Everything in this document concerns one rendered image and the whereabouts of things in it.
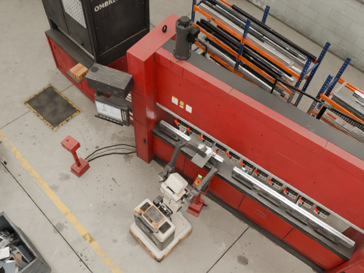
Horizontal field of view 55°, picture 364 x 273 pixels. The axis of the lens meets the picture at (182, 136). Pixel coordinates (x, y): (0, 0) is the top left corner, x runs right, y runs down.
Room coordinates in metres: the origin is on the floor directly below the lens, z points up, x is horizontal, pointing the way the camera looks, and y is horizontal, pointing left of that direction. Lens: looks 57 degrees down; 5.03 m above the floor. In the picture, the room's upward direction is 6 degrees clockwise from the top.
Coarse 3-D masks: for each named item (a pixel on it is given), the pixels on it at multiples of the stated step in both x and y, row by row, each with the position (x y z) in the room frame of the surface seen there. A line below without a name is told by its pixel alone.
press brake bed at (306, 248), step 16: (160, 144) 2.70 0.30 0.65; (160, 160) 2.76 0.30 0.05; (176, 160) 2.55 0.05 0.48; (192, 176) 2.39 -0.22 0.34; (208, 192) 2.29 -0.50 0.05; (224, 192) 2.12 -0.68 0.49; (240, 192) 2.01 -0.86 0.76; (224, 208) 2.08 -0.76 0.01; (240, 208) 1.96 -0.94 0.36; (256, 208) 1.87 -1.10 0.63; (256, 224) 1.87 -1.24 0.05; (272, 224) 1.72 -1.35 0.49; (288, 224) 1.65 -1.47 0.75; (272, 240) 1.66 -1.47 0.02; (288, 240) 1.58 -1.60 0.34; (304, 240) 1.51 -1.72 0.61; (304, 256) 1.47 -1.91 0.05; (320, 256) 1.37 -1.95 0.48; (336, 256) 1.31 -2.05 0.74; (320, 272) 1.28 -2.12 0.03
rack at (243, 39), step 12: (204, 0) 5.18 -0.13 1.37; (192, 12) 4.98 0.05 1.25; (204, 12) 4.82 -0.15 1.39; (264, 12) 4.67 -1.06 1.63; (204, 36) 5.07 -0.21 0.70; (240, 36) 4.34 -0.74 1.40; (204, 48) 4.76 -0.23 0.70; (228, 48) 4.44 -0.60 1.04; (240, 48) 4.30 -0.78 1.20; (252, 48) 4.17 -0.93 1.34; (324, 48) 4.00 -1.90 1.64; (276, 60) 3.90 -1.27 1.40; (312, 60) 3.60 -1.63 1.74; (264, 72) 3.98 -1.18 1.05; (288, 72) 3.74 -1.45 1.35; (276, 84) 3.80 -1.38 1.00; (300, 96) 3.99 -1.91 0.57
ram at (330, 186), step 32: (160, 64) 2.85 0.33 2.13; (160, 96) 2.84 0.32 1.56; (192, 96) 2.61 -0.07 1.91; (224, 128) 2.36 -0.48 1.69; (256, 128) 2.19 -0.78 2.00; (256, 160) 2.11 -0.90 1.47; (288, 160) 1.96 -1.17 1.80; (320, 160) 1.83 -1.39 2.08; (320, 192) 1.72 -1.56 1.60; (352, 192) 1.61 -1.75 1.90
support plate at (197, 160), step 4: (200, 148) 2.48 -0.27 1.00; (196, 156) 2.36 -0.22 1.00; (200, 156) 2.37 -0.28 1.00; (208, 156) 2.38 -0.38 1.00; (192, 160) 2.29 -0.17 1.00; (196, 160) 2.29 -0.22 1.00; (200, 160) 2.30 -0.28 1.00; (204, 160) 2.31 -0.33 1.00; (196, 164) 2.24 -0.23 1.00; (200, 164) 2.24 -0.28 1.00; (204, 164) 2.25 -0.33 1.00
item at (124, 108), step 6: (96, 96) 2.70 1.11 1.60; (102, 96) 2.74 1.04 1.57; (102, 102) 2.63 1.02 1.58; (108, 102) 2.63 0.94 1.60; (114, 102) 2.64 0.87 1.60; (120, 102) 2.67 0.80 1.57; (96, 108) 2.66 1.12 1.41; (120, 108) 2.57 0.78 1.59; (126, 108) 2.57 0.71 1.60; (102, 114) 2.64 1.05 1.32; (126, 114) 2.55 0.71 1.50; (114, 120) 2.60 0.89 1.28; (120, 120) 2.58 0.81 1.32; (126, 120) 2.55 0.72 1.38
